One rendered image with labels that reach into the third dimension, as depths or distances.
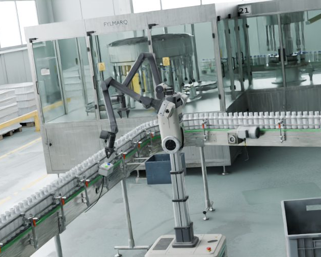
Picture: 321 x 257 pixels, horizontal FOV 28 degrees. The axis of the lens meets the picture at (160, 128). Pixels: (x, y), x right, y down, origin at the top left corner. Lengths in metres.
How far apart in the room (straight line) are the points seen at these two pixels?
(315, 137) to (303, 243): 3.21
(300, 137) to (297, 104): 3.98
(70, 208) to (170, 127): 1.13
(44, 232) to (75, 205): 0.56
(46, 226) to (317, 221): 1.86
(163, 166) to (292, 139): 1.42
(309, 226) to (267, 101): 6.70
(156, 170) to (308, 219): 2.35
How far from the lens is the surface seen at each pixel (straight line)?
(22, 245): 4.30
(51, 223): 4.66
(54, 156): 9.65
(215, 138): 6.97
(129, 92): 5.31
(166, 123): 5.40
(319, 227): 3.96
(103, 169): 5.28
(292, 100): 10.50
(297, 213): 3.93
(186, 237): 5.69
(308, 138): 6.52
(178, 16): 8.69
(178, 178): 5.56
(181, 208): 5.63
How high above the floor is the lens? 2.28
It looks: 10 degrees down
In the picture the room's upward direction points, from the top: 7 degrees counter-clockwise
